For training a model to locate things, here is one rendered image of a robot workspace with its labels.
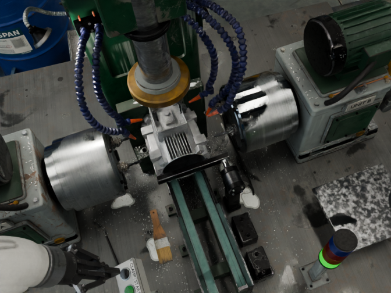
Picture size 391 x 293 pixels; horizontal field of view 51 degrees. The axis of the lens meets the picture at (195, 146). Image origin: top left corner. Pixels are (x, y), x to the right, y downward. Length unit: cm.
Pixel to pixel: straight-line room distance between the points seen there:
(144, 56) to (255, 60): 93
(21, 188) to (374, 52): 110
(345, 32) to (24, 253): 101
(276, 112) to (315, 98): 13
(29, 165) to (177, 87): 52
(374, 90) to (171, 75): 66
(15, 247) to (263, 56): 139
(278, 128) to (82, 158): 63
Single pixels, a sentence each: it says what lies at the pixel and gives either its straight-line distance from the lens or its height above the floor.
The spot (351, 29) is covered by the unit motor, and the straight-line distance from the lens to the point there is 132.
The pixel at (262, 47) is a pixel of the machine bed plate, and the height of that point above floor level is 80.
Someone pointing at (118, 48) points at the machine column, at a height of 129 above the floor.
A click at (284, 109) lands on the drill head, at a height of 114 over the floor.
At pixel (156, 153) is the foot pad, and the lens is 136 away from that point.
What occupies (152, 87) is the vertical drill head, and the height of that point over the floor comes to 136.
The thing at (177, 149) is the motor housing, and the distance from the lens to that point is 133.
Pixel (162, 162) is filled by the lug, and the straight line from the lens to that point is 132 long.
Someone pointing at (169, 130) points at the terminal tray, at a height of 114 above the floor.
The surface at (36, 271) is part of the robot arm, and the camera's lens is 93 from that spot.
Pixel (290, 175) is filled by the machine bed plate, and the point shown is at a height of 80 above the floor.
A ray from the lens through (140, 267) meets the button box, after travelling 126.
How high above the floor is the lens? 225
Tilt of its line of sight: 61 degrees down
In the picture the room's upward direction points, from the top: 8 degrees counter-clockwise
